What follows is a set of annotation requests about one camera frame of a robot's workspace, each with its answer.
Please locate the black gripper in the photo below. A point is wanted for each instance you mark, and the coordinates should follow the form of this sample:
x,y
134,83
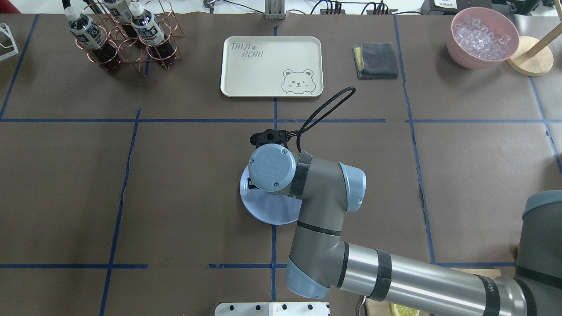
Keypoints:
x,y
250,184

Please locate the blue round plate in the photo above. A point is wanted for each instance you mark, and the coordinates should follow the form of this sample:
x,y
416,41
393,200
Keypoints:
x,y
269,208

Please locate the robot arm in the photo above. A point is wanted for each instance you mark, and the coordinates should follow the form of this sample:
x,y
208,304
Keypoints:
x,y
320,260

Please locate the cream bear tray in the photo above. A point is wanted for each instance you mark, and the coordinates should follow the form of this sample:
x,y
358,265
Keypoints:
x,y
272,66

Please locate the grey folded cloth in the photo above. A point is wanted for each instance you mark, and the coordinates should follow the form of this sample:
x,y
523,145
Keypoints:
x,y
375,61

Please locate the tea bottle right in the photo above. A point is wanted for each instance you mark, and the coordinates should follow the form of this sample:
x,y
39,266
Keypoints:
x,y
150,32

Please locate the tea bottle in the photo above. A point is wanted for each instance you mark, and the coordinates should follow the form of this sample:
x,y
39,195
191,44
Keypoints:
x,y
119,9
150,32
92,39

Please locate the tea bottle middle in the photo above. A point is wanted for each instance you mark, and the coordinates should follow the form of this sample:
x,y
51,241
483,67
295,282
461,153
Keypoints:
x,y
119,9

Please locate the tea bottle left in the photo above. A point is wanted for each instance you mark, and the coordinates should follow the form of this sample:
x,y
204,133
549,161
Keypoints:
x,y
92,39

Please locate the half lemon slice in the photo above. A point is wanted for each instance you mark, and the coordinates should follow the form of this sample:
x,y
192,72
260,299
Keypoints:
x,y
401,310

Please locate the pink bowl of ice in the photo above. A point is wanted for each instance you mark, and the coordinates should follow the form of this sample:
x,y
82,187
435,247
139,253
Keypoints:
x,y
481,38

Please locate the round wooden stand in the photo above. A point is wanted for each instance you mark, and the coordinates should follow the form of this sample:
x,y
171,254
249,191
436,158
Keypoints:
x,y
533,57

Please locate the copper wire bottle rack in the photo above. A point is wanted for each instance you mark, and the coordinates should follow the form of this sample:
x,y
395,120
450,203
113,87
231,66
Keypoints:
x,y
131,49

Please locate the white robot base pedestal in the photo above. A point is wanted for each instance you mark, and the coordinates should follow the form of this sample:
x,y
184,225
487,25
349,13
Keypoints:
x,y
273,309

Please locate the white wire cup rack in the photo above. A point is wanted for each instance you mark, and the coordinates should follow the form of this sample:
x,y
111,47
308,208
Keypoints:
x,y
8,44

